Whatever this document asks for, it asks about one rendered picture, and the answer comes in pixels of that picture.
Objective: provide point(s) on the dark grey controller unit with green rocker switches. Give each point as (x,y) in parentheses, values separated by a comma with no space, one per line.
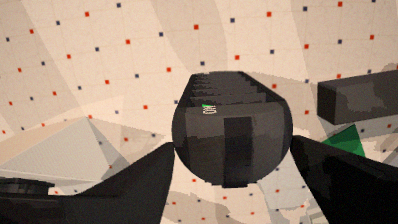
(229,129)

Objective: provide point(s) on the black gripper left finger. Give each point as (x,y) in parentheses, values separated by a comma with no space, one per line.
(135,195)

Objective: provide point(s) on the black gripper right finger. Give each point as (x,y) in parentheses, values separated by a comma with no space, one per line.
(349,188)

